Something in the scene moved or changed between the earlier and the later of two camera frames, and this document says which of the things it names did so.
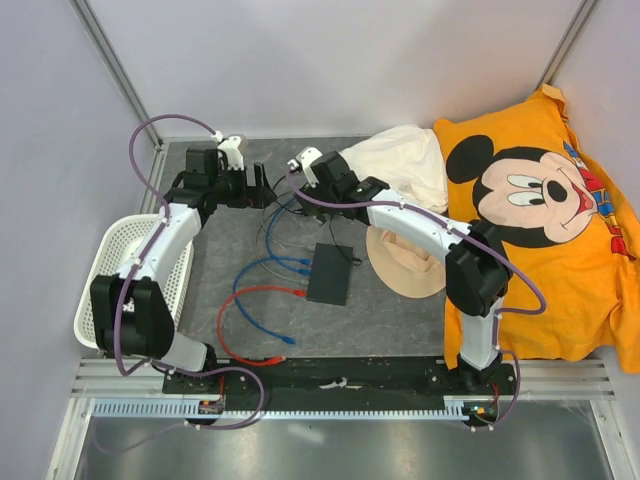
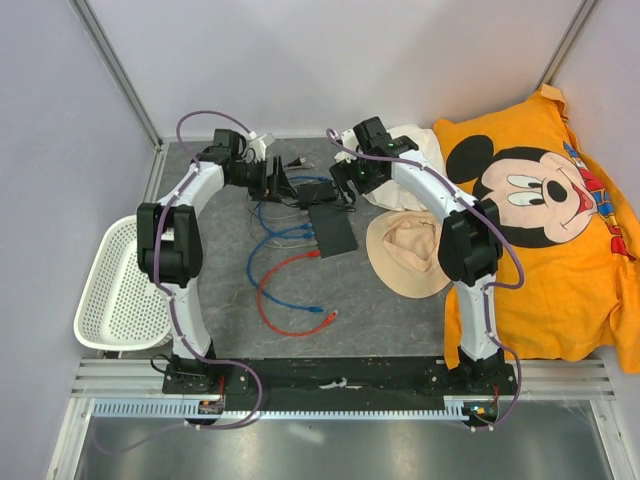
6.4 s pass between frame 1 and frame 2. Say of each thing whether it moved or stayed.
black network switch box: moved
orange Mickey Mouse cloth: stayed
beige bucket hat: stayed
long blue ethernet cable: moved
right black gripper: moved
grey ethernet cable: moved
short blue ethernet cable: moved
